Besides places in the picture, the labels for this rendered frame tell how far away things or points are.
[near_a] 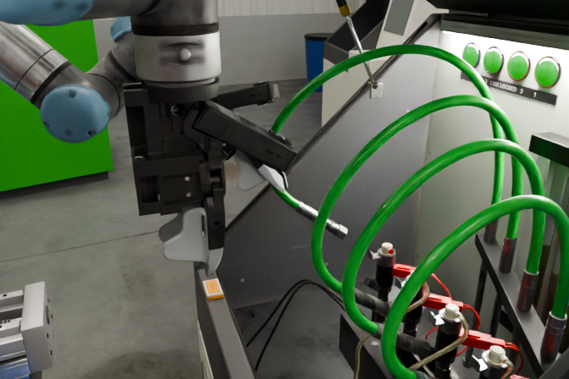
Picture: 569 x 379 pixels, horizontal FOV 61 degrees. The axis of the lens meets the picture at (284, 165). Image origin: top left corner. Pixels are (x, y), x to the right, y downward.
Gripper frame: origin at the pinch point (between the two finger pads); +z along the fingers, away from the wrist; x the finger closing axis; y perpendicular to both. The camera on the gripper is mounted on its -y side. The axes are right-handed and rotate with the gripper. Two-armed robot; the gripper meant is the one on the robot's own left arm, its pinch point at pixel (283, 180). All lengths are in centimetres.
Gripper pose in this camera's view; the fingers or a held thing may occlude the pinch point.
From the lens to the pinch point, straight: 75.4
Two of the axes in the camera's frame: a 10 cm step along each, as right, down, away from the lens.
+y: -7.4, 6.4, 2.2
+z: 6.5, 7.6, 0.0
